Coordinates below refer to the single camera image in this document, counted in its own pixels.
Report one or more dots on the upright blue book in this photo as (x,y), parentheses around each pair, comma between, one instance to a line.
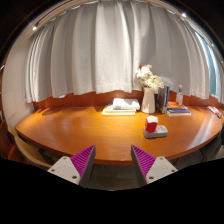
(167,97)

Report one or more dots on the white curtain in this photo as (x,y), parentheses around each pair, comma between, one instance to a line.
(99,47)

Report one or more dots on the red white small box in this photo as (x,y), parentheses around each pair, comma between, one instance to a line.
(215,111)

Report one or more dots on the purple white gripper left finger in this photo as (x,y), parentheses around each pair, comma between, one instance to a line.
(77,168)

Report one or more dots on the large pale yellow book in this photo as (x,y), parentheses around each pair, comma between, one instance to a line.
(110,111)

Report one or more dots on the white ceramic vase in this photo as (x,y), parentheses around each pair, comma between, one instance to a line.
(148,101)

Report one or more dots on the white book stack bottom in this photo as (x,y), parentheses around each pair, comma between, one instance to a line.
(178,114)

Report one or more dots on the orange book on stack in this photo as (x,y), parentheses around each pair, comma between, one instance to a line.
(176,106)

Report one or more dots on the red white charger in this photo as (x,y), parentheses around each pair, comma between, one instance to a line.
(151,123)

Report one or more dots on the beige chair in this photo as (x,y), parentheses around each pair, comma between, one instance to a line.
(30,152)

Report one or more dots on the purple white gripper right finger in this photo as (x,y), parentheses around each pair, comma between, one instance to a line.
(149,168)

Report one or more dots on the white flower bouquet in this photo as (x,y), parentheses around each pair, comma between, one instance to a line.
(147,79)

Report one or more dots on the white folded cloth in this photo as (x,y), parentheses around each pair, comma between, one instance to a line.
(126,104)

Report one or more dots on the blue book in stack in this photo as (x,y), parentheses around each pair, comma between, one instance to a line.
(177,110)

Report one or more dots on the upright dark book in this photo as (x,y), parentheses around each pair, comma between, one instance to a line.
(161,99)

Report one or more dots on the clear plastic bottle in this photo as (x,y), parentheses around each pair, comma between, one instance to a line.
(179,96)

